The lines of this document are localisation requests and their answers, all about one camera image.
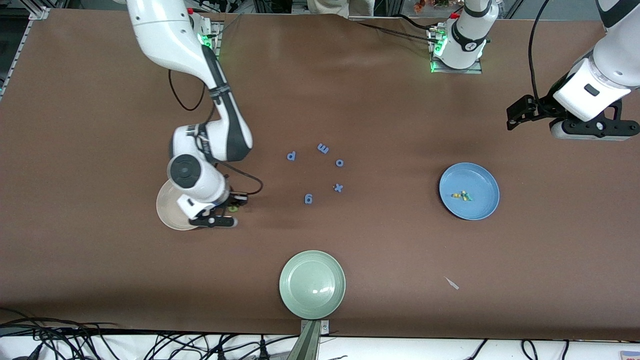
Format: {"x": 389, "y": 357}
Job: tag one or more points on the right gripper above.
{"x": 233, "y": 199}

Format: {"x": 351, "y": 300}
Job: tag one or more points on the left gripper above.
{"x": 543, "y": 107}

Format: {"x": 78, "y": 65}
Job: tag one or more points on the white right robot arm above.
{"x": 165, "y": 30}

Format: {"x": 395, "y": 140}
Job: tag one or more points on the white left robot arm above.
{"x": 467, "y": 45}

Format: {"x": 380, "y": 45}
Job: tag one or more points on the beige round plate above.
{"x": 167, "y": 210}

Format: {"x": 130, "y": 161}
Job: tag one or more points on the blue foam letter p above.
{"x": 294, "y": 157}

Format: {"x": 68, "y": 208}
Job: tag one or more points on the blue round plate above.
{"x": 475, "y": 177}

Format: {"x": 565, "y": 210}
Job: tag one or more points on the blue foam letter m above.
{"x": 323, "y": 148}

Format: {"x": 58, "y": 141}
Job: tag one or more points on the blue foam letter x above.
{"x": 338, "y": 188}

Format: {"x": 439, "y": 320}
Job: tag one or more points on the green round plate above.
{"x": 312, "y": 285}

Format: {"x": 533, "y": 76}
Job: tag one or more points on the small grey tape scrap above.
{"x": 452, "y": 283}

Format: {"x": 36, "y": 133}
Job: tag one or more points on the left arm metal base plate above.
{"x": 457, "y": 71}

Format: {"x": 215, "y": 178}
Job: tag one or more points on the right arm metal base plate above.
{"x": 215, "y": 60}

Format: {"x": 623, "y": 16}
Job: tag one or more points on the grey metal camera mount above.
{"x": 307, "y": 345}

